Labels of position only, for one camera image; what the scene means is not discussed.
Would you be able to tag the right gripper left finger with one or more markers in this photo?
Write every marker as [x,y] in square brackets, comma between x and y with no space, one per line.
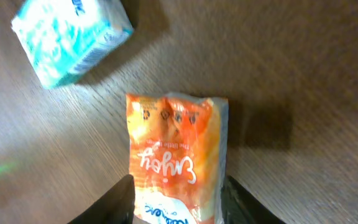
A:
[116,206]

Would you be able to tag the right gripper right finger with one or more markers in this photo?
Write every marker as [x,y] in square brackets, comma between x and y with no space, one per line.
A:
[239,206]

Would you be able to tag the orange small tissue pack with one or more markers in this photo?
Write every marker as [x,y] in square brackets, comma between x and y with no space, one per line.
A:
[178,146]

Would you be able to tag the green tissue pack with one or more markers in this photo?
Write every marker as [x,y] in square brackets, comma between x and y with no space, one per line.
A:
[63,39]

